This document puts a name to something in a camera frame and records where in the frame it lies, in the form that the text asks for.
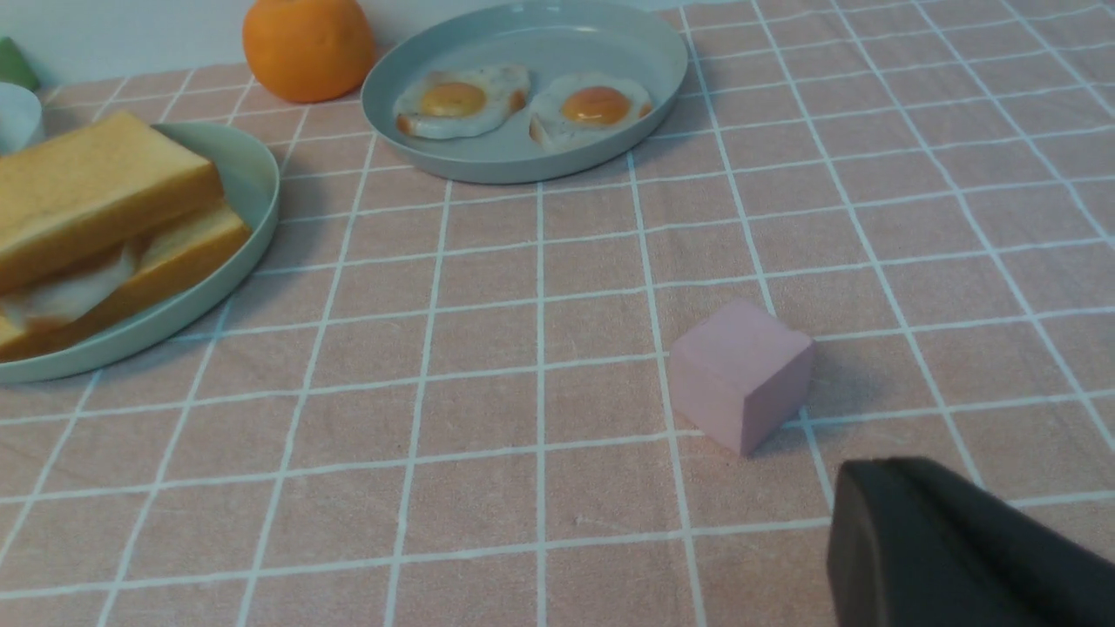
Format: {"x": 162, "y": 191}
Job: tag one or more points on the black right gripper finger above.
{"x": 914, "y": 544}

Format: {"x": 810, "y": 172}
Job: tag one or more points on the toast slice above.
{"x": 162, "y": 272}
{"x": 76, "y": 196}

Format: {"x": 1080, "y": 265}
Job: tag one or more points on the pink cube block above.
{"x": 739, "y": 375}

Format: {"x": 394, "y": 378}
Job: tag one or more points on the pink checked tablecloth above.
{"x": 442, "y": 404}

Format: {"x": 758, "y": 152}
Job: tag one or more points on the grey plate with eggs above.
{"x": 551, "y": 39}

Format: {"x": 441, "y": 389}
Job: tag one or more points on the teal empty centre plate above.
{"x": 250, "y": 175}

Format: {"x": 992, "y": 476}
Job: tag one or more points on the orange fruit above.
{"x": 308, "y": 51}

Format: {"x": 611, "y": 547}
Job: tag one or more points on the grey plate with toast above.
{"x": 22, "y": 119}

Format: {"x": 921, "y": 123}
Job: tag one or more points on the green cube block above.
{"x": 14, "y": 68}

